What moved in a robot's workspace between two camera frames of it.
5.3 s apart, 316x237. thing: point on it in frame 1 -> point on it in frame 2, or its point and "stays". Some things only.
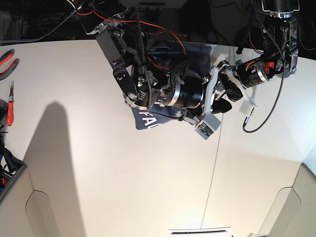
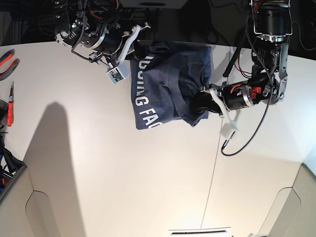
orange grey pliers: (4, 58) stays
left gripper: (186, 91) -> (114, 42)
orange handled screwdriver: (10, 107) stays
